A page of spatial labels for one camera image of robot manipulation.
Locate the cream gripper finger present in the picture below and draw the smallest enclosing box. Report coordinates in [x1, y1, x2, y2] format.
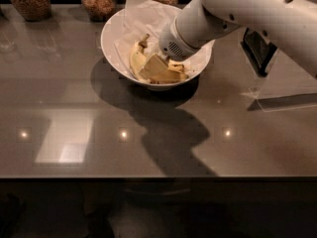
[139, 54, 168, 79]

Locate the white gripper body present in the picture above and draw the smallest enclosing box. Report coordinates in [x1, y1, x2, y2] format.
[158, 19, 199, 61]

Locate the yellow banana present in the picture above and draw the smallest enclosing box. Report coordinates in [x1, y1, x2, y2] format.
[129, 34, 188, 84]
[168, 60, 184, 72]

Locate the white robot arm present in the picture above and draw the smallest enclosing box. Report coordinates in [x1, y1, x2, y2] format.
[158, 0, 317, 76]

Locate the white ceramic bowl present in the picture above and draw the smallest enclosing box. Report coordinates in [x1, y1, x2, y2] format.
[101, 9, 214, 91]

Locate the white paper bowl liner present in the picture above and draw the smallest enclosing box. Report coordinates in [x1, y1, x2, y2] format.
[113, 0, 216, 78]

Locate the middle glass cereal jar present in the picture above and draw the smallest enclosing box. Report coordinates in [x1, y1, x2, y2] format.
[80, 0, 116, 22]

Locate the clear acrylic flat base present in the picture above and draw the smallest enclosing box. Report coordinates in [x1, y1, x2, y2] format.
[242, 87, 317, 112]

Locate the left glass cereal jar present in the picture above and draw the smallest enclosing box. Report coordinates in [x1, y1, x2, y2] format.
[10, 0, 52, 22]

